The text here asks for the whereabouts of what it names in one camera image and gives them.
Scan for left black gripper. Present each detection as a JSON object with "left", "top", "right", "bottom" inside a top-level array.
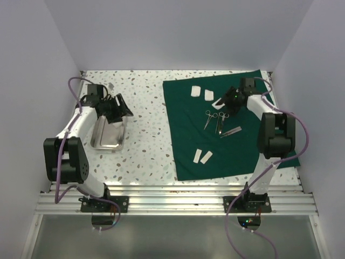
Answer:
[{"left": 101, "top": 93, "right": 133, "bottom": 124}]

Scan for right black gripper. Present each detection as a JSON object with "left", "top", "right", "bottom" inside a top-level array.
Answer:
[{"left": 216, "top": 86, "right": 242, "bottom": 116}]

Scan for steel scissors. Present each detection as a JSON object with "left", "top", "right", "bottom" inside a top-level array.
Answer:
[{"left": 216, "top": 112, "right": 229, "bottom": 135}]

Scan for white gauze pad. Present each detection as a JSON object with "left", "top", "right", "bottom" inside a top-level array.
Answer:
[
  {"left": 191, "top": 85, "right": 201, "bottom": 97},
  {"left": 212, "top": 99, "right": 224, "bottom": 110},
  {"left": 204, "top": 89, "right": 214, "bottom": 101},
  {"left": 112, "top": 121, "right": 123, "bottom": 129}
]

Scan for steel forceps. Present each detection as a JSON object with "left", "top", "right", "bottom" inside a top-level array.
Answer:
[{"left": 204, "top": 110, "right": 218, "bottom": 130}]

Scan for green surgical drape cloth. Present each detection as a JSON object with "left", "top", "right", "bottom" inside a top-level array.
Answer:
[{"left": 162, "top": 69, "right": 301, "bottom": 181}]

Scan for white gauze strip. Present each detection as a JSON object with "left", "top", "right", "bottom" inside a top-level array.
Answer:
[
  {"left": 200, "top": 151, "right": 213, "bottom": 164},
  {"left": 193, "top": 149, "right": 202, "bottom": 163}
]

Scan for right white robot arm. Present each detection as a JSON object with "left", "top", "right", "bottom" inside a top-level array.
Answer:
[{"left": 216, "top": 77, "right": 296, "bottom": 212}]

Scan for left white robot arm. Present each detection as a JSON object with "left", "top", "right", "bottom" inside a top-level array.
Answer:
[{"left": 43, "top": 82, "right": 133, "bottom": 212}]

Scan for stainless steel tray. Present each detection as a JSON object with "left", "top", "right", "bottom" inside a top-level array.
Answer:
[{"left": 90, "top": 116, "right": 127, "bottom": 152}]

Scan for steel tweezers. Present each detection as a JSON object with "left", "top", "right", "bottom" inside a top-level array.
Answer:
[{"left": 221, "top": 127, "right": 242, "bottom": 138}]

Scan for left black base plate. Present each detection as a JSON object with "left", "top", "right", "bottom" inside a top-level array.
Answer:
[{"left": 78, "top": 196, "right": 129, "bottom": 213}]

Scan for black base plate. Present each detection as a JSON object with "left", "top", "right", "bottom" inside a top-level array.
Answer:
[
  {"left": 78, "top": 196, "right": 129, "bottom": 213},
  {"left": 223, "top": 196, "right": 272, "bottom": 213}
]

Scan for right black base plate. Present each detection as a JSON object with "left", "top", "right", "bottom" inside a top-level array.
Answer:
[{"left": 223, "top": 196, "right": 272, "bottom": 213}]

